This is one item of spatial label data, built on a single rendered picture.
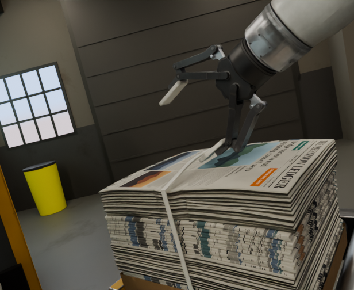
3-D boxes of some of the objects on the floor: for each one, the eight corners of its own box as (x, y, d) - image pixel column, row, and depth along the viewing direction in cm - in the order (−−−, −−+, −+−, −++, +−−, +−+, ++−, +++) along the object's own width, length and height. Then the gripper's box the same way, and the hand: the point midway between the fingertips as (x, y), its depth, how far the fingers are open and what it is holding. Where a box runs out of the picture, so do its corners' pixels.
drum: (73, 202, 469) (60, 158, 459) (62, 213, 425) (46, 164, 414) (46, 208, 473) (31, 165, 462) (31, 220, 428) (15, 172, 418)
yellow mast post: (32, 308, 209) (-61, 40, 182) (31, 302, 217) (-58, 44, 190) (46, 301, 214) (-43, 38, 186) (44, 296, 221) (-42, 42, 194)
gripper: (203, -8, 46) (135, 84, 59) (307, 121, 42) (209, 189, 55) (226, -3, 52) (160, 80, 65) (320, 111, 47) (228, 175, 61)
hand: (185, 126), depth 59 cm, fingers open, 13 cm apart
